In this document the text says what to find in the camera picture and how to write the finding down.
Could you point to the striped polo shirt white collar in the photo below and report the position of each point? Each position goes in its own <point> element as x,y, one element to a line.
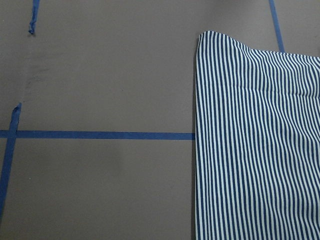
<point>257,142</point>

